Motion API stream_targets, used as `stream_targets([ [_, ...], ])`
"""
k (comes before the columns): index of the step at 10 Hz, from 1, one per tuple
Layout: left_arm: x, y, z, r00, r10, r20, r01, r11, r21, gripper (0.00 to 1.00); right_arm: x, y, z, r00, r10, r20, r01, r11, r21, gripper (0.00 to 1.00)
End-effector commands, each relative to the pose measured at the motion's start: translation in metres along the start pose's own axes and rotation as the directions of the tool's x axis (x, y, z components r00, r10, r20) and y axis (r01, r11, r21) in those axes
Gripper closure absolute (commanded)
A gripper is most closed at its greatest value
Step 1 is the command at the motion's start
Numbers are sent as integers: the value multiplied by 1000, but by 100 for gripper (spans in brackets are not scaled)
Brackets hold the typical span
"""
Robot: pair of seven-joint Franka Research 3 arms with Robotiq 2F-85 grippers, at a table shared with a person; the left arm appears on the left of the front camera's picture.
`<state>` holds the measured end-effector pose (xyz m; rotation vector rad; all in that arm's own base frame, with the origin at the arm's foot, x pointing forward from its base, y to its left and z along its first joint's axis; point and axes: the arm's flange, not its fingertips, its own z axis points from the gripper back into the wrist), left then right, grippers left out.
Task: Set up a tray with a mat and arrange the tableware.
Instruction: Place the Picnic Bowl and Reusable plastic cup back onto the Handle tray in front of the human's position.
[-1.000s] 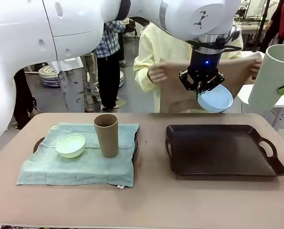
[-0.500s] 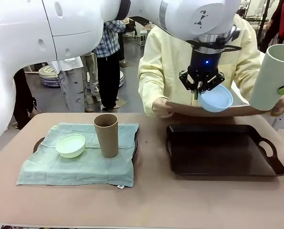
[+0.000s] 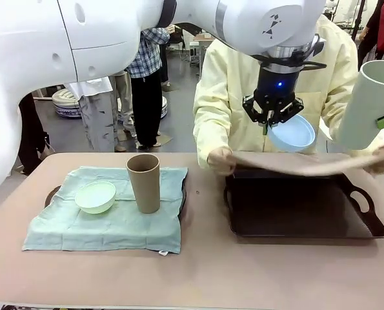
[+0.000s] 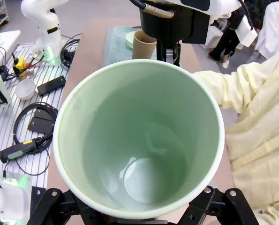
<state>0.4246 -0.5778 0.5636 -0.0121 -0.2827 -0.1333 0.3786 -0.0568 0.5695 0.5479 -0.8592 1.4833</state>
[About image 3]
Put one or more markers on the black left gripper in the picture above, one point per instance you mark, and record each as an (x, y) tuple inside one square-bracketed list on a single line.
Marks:
[(277, 87)]

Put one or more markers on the tall light green cup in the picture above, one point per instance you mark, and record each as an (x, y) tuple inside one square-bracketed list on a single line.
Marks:
[(362, 106)]

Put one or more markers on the light blue bowl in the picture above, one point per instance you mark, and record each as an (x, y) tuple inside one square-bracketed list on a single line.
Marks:
[(295, 135)]

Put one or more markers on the beige cloth mat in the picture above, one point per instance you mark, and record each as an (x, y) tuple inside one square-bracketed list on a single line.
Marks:
[(308, 164)]

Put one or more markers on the tall brown cup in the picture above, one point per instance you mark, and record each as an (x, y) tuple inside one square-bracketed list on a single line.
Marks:
[(145, 190)]

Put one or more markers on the light green bowl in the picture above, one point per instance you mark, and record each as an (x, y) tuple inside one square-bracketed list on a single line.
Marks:
[(96, 200)]

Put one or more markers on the green cloth mat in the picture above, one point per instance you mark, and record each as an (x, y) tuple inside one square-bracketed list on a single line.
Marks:
[(98, 229)]

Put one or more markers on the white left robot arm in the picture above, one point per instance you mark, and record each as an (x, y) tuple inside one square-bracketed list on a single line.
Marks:
[(82, 32)]

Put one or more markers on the person's right forearm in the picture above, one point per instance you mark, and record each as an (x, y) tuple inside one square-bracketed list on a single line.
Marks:
[(208, 129)]

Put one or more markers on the dark brown serving tray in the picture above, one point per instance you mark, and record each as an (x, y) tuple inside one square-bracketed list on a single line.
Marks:
[(291, 210), (51, 195)]

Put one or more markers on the person's right hand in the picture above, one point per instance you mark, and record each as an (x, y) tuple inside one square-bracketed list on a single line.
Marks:
[(222, 161)]

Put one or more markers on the person in yellow shirt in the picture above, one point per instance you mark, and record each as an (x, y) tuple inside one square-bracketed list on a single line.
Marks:
[(227, 90)]

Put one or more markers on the white side table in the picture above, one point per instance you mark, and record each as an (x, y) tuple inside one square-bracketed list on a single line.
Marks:
[(328, 130)]

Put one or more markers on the background work table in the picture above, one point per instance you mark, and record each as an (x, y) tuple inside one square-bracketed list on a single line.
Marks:
[(201, 38)]

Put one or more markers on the person in plaid shirt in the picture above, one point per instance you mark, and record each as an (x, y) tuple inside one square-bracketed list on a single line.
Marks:
[(146, 58)]

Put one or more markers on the person in white shirt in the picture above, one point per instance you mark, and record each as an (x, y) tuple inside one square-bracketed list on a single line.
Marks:
[(95, 116)]

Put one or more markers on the white ribbed round object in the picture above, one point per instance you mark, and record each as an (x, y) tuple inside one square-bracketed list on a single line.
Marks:
[(66, 98)]

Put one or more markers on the person in dark patterned top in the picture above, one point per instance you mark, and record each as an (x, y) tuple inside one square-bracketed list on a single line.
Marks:
[(30, 135)]

